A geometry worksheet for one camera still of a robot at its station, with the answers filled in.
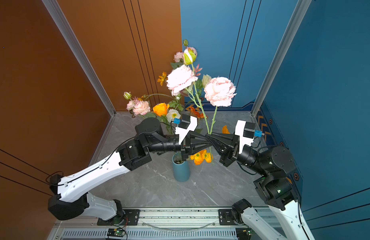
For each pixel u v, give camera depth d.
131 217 0.74
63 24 0.75
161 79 0.83
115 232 0.71
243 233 0.71
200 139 0.46
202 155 0.54
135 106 0.59
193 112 0.63
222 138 0.42
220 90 0.32
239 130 0.37
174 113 0.61
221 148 0.44
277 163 0.34
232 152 0.41
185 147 0.42
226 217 0.72
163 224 0.73
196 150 0.47
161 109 0.60
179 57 0.82
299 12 0.71
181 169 0.72
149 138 0.39
